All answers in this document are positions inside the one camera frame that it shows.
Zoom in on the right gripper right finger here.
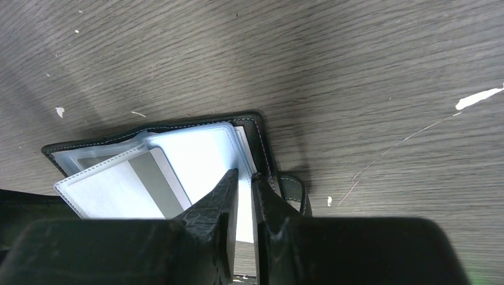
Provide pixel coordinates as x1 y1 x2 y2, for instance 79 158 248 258
251 173 470 284

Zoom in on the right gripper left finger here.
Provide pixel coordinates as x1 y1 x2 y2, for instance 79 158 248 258
1 169 238 284

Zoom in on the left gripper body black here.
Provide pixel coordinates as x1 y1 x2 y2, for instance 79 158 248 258
1 189 79 252

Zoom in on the black leather card holder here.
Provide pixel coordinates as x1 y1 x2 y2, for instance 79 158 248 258
42 112 312 243

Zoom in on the white credit card black stripe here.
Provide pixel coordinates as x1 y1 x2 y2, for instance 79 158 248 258
128 148 193 219

